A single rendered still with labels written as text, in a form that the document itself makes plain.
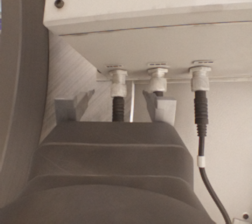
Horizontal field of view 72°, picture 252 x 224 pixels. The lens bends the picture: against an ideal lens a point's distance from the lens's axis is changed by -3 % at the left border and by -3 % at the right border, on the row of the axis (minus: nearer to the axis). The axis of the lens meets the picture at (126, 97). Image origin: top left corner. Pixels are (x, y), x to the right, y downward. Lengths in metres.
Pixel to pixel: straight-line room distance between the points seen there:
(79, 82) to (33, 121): 0.07
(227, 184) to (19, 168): 0.21
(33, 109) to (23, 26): 0.09
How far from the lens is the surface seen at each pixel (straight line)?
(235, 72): 0.19
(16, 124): 0.20
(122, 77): 0.16
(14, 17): 0.23
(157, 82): 0.16
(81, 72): 0.22
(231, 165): 0.21
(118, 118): 0.16
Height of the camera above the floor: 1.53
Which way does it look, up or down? 2 degrees down
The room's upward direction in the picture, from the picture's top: 47 degrees clockwise
